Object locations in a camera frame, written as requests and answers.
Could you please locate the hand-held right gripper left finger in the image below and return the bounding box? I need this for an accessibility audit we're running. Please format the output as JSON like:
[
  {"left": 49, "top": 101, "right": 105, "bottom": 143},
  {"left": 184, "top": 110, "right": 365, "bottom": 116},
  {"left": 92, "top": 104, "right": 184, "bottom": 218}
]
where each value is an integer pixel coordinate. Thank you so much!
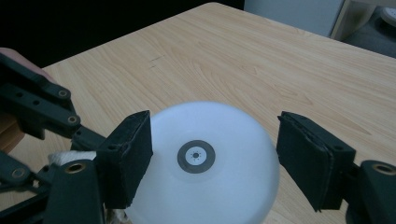
[{"left": 43, "top": 110, "right": 154, "bottom": 224}]

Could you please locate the round disc-shaped object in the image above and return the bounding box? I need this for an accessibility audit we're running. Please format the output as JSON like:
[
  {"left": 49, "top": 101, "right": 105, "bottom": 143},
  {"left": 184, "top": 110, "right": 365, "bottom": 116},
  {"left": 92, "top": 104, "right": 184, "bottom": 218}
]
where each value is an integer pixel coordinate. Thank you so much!
[{"left": 380, "top": 6, "right": 396, "bottom": 28}]

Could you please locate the white cylindrical cup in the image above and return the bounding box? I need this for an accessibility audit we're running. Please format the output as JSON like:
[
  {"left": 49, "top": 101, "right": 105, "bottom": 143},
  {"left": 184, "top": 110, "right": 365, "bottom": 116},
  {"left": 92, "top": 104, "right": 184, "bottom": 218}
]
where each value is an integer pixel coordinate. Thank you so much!
[{"left": 124, "top": 101, "right": 281, "bottom": 224}]

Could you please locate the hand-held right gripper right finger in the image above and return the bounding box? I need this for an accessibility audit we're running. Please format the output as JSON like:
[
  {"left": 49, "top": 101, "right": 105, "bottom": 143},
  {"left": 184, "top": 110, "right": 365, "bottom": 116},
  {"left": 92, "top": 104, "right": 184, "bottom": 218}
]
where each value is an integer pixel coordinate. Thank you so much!
[{"left": 276, "top": 111, "right": 396, "bottom": 224}]

